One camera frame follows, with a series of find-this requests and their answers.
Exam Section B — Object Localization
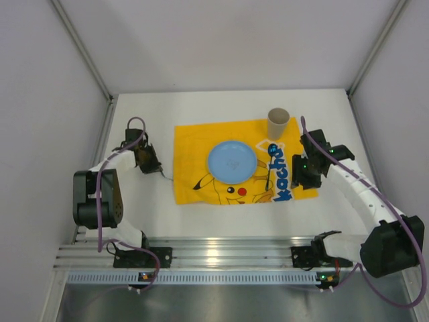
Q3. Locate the blue metallic fork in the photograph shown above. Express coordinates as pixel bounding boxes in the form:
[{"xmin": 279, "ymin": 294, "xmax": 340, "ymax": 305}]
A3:
[{"xmin": 161, "ymin": 172, "xmax": 174, "ymax": 182}]

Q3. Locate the yellow Pikachu cloth placemat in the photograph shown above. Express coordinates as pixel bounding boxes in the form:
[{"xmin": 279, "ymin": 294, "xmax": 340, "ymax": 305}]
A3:
[{"xmin": 173, "ymin": 117, "xmax": 318, "ymax": 205}]

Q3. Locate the beige plastic cup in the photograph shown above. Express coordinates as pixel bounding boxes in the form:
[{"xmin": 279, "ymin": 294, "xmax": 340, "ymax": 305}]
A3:
[{"xmin": 267, "ymin": 107, "xmax": 290, "ymax": 140}]

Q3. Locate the light blue plate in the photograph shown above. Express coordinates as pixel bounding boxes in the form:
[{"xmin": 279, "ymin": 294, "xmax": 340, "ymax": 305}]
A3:
[{"xmin": 207, "ymin": 140, "xmax": 257, "ymax": 184}]

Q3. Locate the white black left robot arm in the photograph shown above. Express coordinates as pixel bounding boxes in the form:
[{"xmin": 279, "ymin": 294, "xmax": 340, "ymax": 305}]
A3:
[{"xmin": 72, "ymin": 129, "xmax": 161, "ymax": 251}]

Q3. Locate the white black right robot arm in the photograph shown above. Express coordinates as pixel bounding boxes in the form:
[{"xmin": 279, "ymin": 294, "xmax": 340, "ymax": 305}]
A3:
[{"xmin": 292, "ymin": 129, "xmax": 424, "ymax": 278}]

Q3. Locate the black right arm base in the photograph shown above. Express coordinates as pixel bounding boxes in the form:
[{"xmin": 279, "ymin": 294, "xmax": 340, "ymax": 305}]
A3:
[{"xmin": 291, "ymin": 231, "xmax": 353, "ymax": 271}]

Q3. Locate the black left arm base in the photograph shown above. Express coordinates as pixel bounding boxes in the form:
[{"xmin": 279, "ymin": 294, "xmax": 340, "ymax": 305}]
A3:
[{"xmin": 106, "ymin": 242, "xmax": 173, "ymax": 268}]

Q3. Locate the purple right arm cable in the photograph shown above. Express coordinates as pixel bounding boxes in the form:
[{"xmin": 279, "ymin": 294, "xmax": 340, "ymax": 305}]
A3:
[{"xmin": 300, "ymin": 115, "xmax": 425, "ymax": 309}]

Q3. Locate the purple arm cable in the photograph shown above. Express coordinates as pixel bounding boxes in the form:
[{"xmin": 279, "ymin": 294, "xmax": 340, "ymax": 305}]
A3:
[
  {"xmin": 300, "ymin": 115, "xmax": 425, "ymax": 309},
  {"xmin": 97, "ymin": 116, "xmax": 163, "ymax": 292}
]

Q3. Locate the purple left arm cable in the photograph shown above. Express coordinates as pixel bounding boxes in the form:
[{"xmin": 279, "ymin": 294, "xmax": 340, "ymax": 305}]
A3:
[{"xmin": 97, "ymin": 116, "xmax": 163, "ymax": 292}]

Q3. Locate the aluminium frame rail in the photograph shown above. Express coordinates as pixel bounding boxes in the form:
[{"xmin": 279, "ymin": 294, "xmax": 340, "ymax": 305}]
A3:
[{"xmin": 54, "ymin": 237, "xmax": 310, "ymax": 270}]

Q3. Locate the slotted grey cable duct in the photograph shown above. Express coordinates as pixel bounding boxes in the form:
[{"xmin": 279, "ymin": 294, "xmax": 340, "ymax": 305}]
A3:
[{"xmin": 66, "ymin": 270, "xmax": 340, "ymax": 286}]

